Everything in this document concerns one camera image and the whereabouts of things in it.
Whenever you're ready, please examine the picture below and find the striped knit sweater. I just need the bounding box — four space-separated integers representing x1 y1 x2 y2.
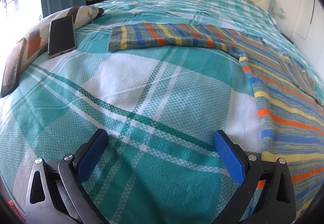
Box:
108 23 323 213

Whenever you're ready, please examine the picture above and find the teal plaid bedspread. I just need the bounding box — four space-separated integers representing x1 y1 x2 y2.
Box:
0 0 324 224

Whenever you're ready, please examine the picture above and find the patterned pillow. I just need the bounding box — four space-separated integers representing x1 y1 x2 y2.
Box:
20 5 104 71

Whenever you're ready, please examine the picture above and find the black smartphone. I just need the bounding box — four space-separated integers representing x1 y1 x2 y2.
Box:
48 15 76 59

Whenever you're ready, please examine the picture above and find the window with railing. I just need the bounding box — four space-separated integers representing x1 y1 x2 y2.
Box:
1 0 42 46

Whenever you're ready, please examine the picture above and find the wall socket with plug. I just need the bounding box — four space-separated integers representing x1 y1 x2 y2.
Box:
271 6 286 20

